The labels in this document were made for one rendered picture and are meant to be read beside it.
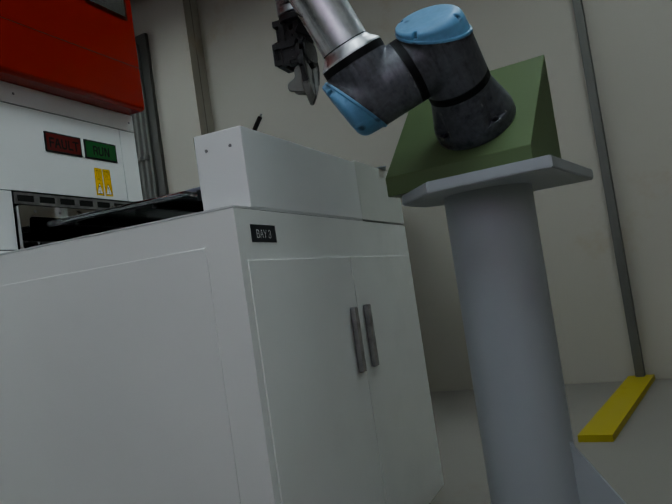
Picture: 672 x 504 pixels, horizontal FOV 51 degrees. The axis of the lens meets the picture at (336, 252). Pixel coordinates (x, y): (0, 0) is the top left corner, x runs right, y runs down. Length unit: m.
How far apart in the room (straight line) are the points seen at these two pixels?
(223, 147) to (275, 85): 3.51
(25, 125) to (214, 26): 3.49
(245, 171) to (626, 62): 2.92
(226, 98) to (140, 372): 3.84
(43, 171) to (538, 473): 1.23
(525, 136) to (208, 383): 0.67
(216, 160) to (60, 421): 0.54
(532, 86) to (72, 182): 1.08
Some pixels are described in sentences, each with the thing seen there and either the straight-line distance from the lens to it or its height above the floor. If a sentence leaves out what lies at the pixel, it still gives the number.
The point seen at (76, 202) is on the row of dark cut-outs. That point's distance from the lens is 1.80.
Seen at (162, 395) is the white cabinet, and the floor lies 0.53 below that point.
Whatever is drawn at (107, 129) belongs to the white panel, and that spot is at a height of 1.16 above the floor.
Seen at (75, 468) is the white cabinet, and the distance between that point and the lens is 1.38.
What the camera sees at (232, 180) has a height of 0.87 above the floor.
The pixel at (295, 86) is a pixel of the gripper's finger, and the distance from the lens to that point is 1.67.
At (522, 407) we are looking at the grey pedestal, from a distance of 1.27.
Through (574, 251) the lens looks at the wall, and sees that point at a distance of 3.85.
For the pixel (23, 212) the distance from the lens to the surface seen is 1.66.
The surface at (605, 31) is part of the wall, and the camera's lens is 3.95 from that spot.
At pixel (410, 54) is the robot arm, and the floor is 1.03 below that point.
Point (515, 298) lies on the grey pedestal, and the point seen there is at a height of 0.60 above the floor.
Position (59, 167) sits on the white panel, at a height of 1.04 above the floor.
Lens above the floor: 0.66
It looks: 3 degrees up
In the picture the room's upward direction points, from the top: 8 degrees counter-clockwise
